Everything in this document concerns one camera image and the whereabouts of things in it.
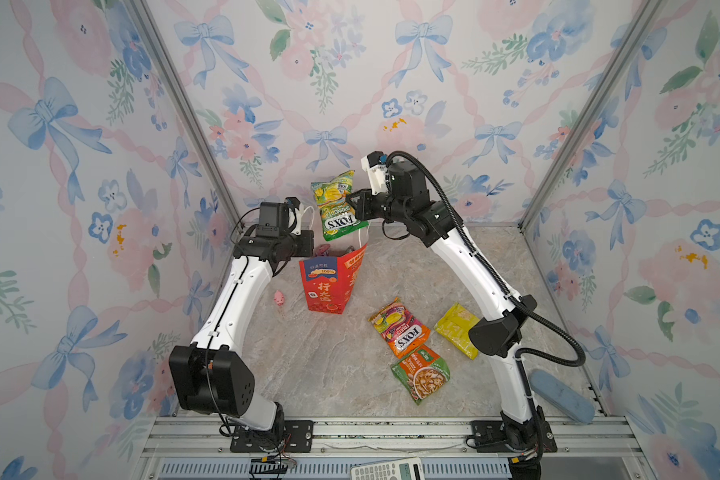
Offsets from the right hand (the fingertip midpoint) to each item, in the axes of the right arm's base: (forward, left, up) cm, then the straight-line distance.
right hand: (346, 194), depth 73 cm
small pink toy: (-7, +24, -37) cm, 44 cm away
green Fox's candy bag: (-2, +2, -5) cm, 6 cm away
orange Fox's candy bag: (-18, -15, -37) cm, 43 cm away
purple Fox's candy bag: (+3, +9, -24) cm, 26 cm away
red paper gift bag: (-10, +6, -23) cm, 25 cm away
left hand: (-2, +11, -13) cm, 17 cm away
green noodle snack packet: (-29, -21, -39) cm, 53 cm away
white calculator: (-52, -15, -38) cm, 66 cm away
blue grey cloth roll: (-37, -58, -38) cm, 79 cm away
